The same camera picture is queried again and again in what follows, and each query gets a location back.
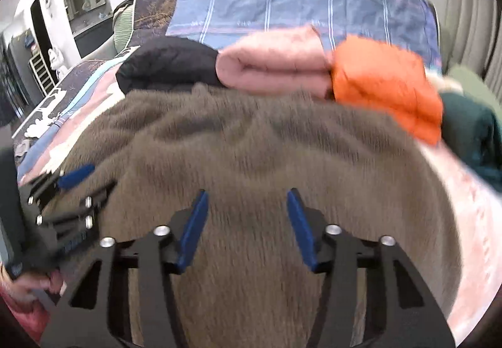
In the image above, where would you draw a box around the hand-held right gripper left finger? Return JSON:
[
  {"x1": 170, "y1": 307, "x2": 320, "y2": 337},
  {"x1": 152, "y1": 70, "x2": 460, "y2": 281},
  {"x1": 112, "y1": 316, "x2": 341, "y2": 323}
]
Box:
[{"x1": 39, "y1": 189, "x2": 210, "y2": 348}]

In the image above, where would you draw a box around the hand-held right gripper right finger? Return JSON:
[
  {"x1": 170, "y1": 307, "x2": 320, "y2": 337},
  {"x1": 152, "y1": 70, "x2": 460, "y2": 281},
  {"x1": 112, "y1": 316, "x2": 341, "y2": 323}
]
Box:
[{"x1": 286, "y1": 187, "x2": 457, "y2": 348}]

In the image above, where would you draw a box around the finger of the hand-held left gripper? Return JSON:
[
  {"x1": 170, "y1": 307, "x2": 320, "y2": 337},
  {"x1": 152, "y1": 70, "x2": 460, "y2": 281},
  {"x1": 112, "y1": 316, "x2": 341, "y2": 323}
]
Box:
[
  {"x1": 36, "y1": 180, "x2": 118, "y2": 233},
  {"x1": 25, "y1": 163, "x2": 97, "y2": 208}
]

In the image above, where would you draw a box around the brown fleece jacket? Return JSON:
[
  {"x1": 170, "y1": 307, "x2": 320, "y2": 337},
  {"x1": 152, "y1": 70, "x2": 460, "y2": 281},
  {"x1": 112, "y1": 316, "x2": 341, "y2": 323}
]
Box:
[{"x1": 24, "y1": 82, "x2": 464, "y2": 348}]

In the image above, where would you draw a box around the person's left forearm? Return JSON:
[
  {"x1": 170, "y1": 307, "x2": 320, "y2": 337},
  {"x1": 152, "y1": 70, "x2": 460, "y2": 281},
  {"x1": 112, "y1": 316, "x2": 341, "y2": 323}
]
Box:
[{"x1": 0, "y1": 293, "x2": 53, "y2": 341}]

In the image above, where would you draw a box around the person's left hand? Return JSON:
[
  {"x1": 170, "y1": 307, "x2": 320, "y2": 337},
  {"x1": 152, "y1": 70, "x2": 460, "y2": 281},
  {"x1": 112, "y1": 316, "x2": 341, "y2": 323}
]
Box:
[{"x1": 0, "y1": 267, "x2": 64, "y2": 306}]

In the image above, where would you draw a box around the white ladder shelf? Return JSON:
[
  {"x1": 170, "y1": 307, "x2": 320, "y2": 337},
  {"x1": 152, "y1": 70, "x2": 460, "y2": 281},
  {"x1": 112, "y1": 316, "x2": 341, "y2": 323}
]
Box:
[{"x1": 28, "y1": 54, "x2": 54, "y2": 96}]

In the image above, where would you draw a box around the white cat figurine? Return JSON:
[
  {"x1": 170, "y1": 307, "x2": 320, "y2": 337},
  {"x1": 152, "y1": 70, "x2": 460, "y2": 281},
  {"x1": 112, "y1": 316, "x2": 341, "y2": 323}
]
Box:
[{"x1": 48, "y1": 48, "x2": 66, "y2": 76}]

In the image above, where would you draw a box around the dark grey cabinet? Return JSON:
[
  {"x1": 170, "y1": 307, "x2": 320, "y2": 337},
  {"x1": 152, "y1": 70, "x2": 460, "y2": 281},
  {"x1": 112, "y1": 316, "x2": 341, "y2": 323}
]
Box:
[{"x1": 72, "y1": 15, "x2": 117, "y2": 59}]

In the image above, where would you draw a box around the black folded garment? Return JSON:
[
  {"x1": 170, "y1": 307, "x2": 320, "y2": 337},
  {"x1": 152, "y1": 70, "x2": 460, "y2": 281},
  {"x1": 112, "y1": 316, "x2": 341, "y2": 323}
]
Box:
[{"x1": 115, "y1": 36, "x2": 227, "y2": 96}]

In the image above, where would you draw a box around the light green pillow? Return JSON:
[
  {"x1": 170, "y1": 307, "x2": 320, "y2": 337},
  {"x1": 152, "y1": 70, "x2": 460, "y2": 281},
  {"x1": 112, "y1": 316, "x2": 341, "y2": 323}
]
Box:
[{"x1": 113, "y1": 0, "x2": 138, "y2": 55}]

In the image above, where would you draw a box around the orange puffer jacket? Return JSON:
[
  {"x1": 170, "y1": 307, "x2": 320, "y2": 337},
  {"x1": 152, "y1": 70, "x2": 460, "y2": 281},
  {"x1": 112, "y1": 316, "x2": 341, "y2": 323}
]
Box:
[{"x1": 328, "y1": 34, "x2": 445, "y2": 147}]

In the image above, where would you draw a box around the pink folded garment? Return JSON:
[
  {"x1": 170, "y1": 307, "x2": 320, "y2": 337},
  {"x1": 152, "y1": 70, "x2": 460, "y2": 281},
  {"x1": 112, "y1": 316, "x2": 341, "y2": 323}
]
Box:
[{"x1": 216, "y1": 24, "x2": 336, "y2": 100}]

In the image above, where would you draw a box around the pink fluffy blanket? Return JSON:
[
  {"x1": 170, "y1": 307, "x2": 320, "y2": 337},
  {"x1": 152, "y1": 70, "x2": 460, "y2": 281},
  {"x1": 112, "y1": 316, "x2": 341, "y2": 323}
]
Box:
[{"x1": 416, "y1": 135, "x2": 502, "y2": 338}]

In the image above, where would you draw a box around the dark printed blanket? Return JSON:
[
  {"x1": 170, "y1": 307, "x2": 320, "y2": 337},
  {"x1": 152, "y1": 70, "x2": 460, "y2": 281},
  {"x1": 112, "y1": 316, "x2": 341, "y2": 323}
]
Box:
[{"x1": 12, "y1": 0, "x2": 186, "y2": 176}]

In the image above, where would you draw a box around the dark green garment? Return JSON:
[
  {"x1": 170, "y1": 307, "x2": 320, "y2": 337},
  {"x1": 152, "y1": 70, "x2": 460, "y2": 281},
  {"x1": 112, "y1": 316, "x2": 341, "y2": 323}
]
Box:
[{"x1": 438, "y1": 91, "x2": 502, "y2": 194}]

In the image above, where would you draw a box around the green cushion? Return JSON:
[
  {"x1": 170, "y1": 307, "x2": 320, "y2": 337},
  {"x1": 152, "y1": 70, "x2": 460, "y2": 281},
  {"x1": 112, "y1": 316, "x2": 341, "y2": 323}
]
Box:
[{"x1": 446, "y1": 65, "x2": 502, "y2": 119}]

